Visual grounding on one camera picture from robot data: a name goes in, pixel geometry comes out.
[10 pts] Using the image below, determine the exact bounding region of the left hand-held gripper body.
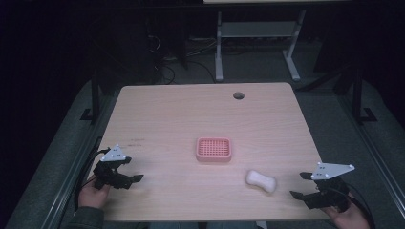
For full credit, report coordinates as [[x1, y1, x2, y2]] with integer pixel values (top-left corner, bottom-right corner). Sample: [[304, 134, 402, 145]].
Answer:
[[92, 144, 135, 191]]

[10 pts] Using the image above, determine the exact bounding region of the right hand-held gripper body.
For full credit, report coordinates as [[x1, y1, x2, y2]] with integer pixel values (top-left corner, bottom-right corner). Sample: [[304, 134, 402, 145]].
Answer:
[[305, 162, 356, 214]]

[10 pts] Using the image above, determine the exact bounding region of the person's left hand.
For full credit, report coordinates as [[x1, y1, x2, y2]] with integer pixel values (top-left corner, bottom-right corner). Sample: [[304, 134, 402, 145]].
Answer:
[[77, 181, 112, 210]]

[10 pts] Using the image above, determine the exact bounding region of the person's right hand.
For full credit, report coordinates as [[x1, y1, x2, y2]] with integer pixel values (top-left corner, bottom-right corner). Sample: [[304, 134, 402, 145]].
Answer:
[[320, 192, 373, 229]]

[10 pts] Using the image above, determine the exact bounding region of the white soap bar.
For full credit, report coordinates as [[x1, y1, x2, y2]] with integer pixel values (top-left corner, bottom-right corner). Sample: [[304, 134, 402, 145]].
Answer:
[[245, 169, 278, 194]]

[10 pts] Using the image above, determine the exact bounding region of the black metal stand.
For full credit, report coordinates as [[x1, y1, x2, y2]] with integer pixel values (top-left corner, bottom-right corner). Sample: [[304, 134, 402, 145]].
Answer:
[[79, 65, 103, 124], [350, 61, 379, 124]]

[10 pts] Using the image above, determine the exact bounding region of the pink soap dish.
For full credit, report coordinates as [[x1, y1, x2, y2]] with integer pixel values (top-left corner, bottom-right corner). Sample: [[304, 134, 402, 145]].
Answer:
[[195, 136, 233, 163]]

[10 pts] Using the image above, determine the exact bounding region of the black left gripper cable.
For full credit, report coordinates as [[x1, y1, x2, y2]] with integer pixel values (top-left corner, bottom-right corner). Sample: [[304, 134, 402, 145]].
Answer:
[[73, 147, 112, 212]]

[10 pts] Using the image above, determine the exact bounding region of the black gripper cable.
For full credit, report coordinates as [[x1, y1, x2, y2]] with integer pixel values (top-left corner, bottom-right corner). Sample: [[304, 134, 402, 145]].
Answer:
[[73, 147, 112, 212], [345, 181, 377, 229]]

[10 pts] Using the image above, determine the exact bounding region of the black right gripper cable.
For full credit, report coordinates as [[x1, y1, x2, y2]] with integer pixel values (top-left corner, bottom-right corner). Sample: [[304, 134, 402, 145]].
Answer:
[[345, 181, 377, 229]]

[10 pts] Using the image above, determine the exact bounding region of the grey metal rail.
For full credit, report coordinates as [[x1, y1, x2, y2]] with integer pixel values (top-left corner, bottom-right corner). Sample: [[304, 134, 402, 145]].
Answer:
[[40, 94, 117, 229], [336, 94, 405, 220]]

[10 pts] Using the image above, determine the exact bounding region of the bundle of floor cables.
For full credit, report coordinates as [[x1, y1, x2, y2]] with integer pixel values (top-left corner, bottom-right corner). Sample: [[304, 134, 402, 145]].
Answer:
[[145, 18, 218, 85]]

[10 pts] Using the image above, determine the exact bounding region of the white metal desk frame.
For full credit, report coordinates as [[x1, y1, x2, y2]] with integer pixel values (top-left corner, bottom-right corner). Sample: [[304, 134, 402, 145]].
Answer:
[[214, 9, 308, 83]]

